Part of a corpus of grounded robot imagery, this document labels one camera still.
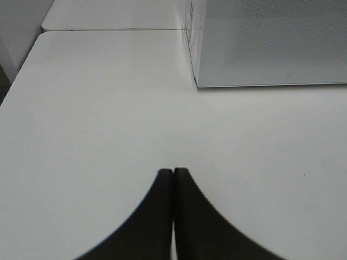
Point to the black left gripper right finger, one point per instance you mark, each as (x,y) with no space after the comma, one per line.
(201,232)

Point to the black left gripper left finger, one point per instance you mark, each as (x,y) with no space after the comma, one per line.
(147,233)

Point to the white microwave door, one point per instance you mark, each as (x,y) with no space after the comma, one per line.
(272,43)

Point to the white microwave oven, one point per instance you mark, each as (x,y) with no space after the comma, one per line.
(194,26)

